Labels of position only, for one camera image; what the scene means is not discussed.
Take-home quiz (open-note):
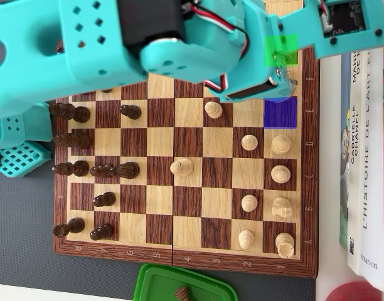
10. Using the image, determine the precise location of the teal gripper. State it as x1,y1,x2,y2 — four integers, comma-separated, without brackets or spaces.
205,0,296,103

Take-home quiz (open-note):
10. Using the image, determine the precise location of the blue illustrated book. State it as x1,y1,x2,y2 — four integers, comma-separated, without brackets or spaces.
338,53,353,250

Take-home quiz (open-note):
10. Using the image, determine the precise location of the light wooden pawn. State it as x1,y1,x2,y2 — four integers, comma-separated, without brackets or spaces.
241,194,259,212
238,230,255,251
204,101,223,119
241,134,259,151

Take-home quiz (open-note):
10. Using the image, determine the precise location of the light wooden knight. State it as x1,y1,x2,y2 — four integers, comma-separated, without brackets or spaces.
272,196,293,219

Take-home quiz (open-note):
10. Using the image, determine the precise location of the white Gabrielle Chanel book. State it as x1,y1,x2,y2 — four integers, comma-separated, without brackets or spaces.
347,50,367,277

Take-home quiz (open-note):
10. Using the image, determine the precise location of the light pawn left of centre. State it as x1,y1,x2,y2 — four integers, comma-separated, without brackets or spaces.
169,158,195,176

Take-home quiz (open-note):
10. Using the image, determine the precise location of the light wooden rook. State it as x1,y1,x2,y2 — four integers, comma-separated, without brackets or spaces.
275,231,296,259

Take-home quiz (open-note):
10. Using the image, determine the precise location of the wooden chessboard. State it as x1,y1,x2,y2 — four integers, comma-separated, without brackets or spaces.
53,0,321,280

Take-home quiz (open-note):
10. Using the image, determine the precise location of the dark wooden knight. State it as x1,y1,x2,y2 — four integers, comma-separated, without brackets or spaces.
114,161,140,179

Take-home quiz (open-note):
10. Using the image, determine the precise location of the dark wooden king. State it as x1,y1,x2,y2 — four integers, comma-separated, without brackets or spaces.
48,102,91,124

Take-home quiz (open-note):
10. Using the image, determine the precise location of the dark wooden queen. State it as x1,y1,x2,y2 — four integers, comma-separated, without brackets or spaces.
53,132,92,150

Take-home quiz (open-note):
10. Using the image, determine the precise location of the red round container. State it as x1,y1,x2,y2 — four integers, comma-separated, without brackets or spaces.
325,281,384,301

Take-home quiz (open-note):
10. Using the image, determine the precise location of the dark wooden bishop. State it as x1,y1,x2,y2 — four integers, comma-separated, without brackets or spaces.
52,160,90,177

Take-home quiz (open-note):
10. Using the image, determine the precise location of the green plastic container lid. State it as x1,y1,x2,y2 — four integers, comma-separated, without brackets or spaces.
132,263,238,301

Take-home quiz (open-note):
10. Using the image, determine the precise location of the dark wooden rook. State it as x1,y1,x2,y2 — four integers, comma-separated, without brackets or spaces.
53,217,85,238

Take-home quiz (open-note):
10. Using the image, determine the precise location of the dark grey mat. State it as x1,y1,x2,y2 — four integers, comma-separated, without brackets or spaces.
0,103,317,301

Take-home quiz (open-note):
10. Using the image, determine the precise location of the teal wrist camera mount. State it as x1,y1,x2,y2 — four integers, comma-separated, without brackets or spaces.
278,0,384,61

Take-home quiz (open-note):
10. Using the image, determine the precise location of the red white black servo cable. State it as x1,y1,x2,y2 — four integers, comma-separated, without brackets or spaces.
203,73,229,93
190,3,249,59

